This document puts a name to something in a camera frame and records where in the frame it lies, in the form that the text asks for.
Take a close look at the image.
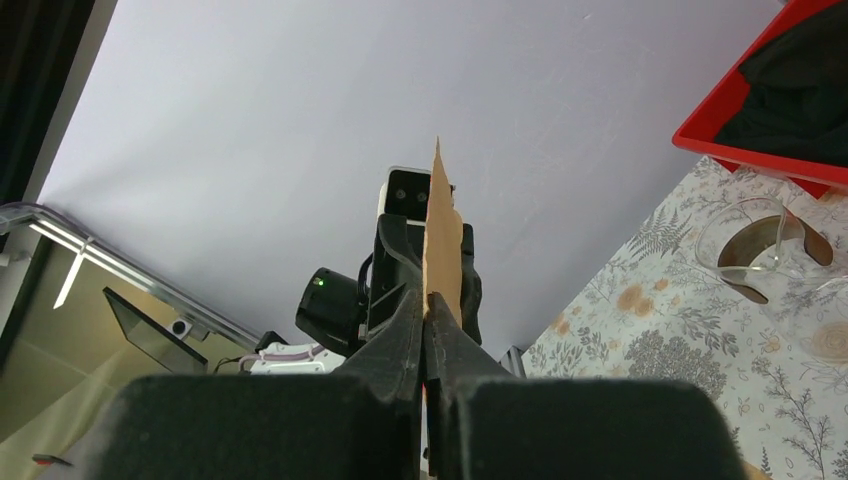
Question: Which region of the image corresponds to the small glass beaker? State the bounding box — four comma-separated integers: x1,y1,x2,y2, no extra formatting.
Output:
695,196,846,307

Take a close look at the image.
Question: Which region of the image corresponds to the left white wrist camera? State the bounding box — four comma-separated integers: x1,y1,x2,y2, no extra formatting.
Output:
377,166,431,226

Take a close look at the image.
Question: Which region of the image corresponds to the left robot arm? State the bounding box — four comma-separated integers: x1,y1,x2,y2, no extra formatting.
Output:
238,214,425,375

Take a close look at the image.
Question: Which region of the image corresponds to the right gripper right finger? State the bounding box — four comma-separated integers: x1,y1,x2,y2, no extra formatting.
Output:
423,293,746,479

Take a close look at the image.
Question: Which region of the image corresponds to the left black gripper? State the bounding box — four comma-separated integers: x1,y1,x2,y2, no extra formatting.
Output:
365,214,482,344

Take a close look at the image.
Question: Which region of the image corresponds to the red plastic bin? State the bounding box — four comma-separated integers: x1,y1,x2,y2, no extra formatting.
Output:
672,0,847,199

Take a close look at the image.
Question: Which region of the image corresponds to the brown paper coffee filter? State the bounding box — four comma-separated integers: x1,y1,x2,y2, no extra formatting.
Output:
422,138,463,326

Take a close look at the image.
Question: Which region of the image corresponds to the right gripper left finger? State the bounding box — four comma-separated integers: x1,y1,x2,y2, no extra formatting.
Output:
74,289,423,479

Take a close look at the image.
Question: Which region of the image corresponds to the black cloth in bin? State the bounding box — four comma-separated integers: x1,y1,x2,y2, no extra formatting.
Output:
714,24,847,167

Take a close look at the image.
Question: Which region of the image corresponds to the floral patterned table mat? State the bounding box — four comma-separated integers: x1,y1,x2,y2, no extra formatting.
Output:
522,158,847,479

